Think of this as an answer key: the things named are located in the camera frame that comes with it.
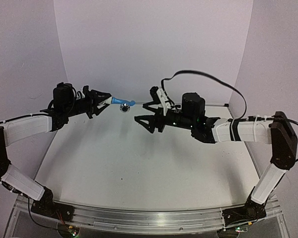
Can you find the right circuit board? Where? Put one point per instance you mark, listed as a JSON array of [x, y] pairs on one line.
[[240, 229]]

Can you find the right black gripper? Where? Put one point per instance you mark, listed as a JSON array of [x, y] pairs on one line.
[[150, 118]]

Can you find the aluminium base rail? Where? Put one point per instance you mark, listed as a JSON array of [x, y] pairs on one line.
[[156, 222]]

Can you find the circuit board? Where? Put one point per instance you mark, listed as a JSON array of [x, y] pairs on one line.
[[67, 231], [240, 229]]

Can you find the left circuit board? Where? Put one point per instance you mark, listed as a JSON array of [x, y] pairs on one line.
[[67, 231]]

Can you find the white plastic pipe fitting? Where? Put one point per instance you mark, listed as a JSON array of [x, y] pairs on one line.
[[107, 101]]

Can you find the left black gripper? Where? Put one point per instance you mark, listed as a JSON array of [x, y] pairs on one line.
[[92, 94]]

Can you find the blue water faucet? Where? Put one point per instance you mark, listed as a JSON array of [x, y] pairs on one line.
[[124, 105]]

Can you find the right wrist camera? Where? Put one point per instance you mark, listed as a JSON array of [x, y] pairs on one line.
[[161, 99]]

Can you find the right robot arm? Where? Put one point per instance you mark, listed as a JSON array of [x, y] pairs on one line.
[[276, 131]]

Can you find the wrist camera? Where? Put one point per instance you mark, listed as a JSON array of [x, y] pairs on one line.
[[82, 92], [161, 99]]

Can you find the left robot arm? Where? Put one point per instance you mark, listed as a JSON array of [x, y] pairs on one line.
[[67, 102]]

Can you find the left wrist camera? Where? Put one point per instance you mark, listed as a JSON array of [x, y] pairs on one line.
[[82, 92]]

